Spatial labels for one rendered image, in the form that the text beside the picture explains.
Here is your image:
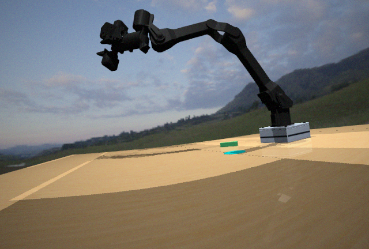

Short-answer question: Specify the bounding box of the green rectangular post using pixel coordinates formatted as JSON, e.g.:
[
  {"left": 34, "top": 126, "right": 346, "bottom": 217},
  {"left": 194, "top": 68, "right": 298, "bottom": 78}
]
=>
[{"left": 220, "top": 141, "right": 238, "bottom": 147}]

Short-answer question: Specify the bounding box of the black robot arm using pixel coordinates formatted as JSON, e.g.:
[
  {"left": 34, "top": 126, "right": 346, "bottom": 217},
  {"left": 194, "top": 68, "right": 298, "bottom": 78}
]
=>
[{"left": 100, "top": 9, "right": 294, "bottom": 127}]

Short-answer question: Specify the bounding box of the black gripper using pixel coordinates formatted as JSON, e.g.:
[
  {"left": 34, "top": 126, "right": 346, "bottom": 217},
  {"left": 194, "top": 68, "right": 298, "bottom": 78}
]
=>
[{"left": 96, "top": 20, "right": 133, "bottom": 71}]

